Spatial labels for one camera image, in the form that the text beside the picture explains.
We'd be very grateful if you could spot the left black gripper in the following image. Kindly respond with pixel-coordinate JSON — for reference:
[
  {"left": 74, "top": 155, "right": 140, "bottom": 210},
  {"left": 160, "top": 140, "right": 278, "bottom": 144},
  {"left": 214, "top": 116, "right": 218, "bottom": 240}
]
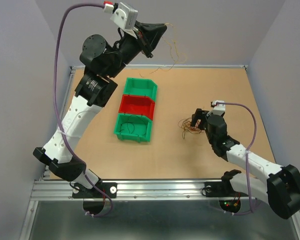
[{"left": 104, "top": 19, "right": 167, "bottom": 78}]

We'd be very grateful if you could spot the thin yellow orange cable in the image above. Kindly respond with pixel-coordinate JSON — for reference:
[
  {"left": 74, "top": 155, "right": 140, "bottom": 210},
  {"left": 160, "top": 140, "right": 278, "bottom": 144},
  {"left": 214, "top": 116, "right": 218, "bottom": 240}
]
[{"left": 139, "top": 22, "right": 188, "bottom": 78}]

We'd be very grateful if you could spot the thin dark brown cable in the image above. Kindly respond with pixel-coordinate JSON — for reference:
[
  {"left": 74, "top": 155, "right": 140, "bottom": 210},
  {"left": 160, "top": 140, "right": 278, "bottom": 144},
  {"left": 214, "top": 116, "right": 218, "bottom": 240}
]
[{"left": 118, "top": 114, "right": 148, "bottom": 137}]

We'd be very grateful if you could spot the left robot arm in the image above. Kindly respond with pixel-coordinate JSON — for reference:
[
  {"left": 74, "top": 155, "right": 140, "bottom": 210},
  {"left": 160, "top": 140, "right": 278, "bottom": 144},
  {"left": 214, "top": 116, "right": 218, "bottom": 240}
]
[{"left": 33, "top": 21, "right": 168, "bottom": 197}]

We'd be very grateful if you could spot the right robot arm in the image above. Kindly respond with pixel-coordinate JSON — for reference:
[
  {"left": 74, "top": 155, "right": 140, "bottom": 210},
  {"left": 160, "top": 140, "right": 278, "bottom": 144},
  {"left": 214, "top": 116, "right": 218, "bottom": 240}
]
[{"left": 190, "top": 101, "right": 300, "bottom": 219}]

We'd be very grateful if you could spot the far green plastic bin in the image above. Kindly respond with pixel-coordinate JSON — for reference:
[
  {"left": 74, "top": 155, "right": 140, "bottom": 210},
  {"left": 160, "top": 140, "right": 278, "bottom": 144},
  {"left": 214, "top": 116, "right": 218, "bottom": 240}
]
[{"left": 123, "top": 77, "right": 158, "bottom": 102}]

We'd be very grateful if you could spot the green plastic bin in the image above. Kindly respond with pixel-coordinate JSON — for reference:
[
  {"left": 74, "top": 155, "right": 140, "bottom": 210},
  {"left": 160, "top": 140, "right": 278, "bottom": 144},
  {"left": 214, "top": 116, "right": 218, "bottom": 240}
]
[
  {"left": 114, "top": 113, "right": 153, "bottom": 143},
  {"left": 123, "top": 77, "right": 158, "bottom": 102}
]

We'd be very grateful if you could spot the red plastic bin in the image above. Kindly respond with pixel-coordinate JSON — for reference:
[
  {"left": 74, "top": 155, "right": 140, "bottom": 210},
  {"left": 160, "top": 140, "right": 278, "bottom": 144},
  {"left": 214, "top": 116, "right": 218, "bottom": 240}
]
[{"left": 118, "top": 94, "right": 155, "bottom": 121}]

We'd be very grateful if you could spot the near green plastic bin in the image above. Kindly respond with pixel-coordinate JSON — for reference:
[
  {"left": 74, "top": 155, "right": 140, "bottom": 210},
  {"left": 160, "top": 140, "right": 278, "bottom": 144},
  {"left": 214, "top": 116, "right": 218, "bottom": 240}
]
[{"left": 114, "top": 113, "right": 153, "bottom": 143}]

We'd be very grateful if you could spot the tangled red yellow cable bundle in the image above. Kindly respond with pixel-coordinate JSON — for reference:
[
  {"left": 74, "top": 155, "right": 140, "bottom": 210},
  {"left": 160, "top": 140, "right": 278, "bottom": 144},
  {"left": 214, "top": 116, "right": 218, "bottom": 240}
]
[{"left": 177, "top": 116, "right": 206, "bottom": 140}]

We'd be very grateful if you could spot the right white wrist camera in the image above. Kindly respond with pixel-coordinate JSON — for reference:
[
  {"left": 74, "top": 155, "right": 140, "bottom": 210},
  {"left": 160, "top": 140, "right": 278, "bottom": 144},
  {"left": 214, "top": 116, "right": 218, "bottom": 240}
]
[{"left": 207, "top": 100, "right": 226, "bottom": 117}]

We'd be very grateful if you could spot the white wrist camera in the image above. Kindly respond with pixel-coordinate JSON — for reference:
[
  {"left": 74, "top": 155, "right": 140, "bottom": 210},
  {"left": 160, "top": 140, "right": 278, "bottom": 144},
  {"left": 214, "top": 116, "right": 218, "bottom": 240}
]
[
  {"left": 207, "top": 100, "right": 226, "bottom": 117},
  {"left": 103, "top": 1, "right": 138, "bottom": 30}
]

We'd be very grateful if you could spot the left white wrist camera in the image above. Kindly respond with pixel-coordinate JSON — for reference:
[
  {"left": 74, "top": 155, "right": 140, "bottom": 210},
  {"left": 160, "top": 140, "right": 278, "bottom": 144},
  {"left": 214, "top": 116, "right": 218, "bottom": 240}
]
[{"left": 103, "top": 1, "right": 138, "bottom": 30}]

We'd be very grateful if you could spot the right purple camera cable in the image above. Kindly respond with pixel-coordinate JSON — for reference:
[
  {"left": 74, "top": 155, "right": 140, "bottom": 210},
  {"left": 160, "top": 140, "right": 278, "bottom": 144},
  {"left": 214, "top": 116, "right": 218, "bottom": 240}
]
[{"left": 222, "top": 101, "right": 258, "bottom": 216}]

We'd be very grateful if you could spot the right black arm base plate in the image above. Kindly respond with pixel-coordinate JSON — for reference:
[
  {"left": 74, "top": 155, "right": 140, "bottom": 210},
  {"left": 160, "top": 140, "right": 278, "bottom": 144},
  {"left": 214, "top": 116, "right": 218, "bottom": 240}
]
[{"left": 201, "top": 181, "right": 248, "bottom": 198}]

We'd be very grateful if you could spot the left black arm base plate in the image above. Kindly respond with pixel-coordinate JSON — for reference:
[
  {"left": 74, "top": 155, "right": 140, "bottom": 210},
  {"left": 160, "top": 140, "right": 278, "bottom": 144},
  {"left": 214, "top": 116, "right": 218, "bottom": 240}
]
[{"left": 69, "top": 181, "right": 118, "bottom": 199}]

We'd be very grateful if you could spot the aluminium front mounting rail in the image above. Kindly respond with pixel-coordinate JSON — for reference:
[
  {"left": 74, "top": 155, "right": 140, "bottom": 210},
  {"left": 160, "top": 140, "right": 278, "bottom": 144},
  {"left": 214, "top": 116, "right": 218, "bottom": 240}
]
[{"left": 29, "top": 177, "right": 298, "bottom": 201}]

